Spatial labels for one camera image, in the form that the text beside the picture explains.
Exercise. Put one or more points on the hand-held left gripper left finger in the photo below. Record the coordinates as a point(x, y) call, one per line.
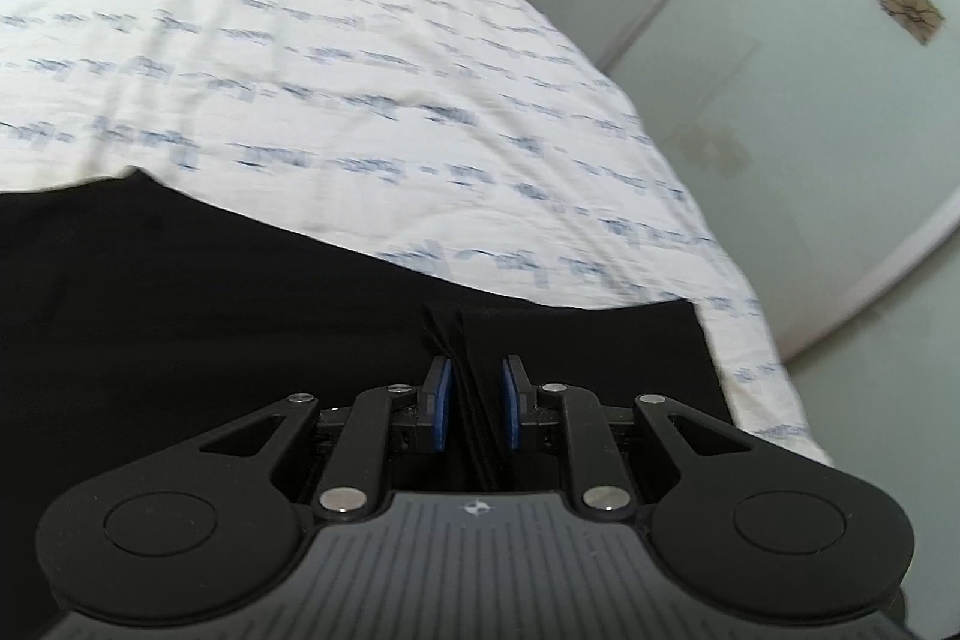
point(439, 406)

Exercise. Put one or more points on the black pants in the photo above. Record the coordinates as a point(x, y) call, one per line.
point(187, 310)

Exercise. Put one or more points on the white wardrobe with flower decals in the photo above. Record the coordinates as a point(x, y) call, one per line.
point(787, 123)

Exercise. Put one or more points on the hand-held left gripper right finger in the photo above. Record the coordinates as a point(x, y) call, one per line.
point(511, 409)

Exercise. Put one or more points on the white script-printed bedspread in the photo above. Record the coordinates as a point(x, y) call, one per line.
point(300, 48)

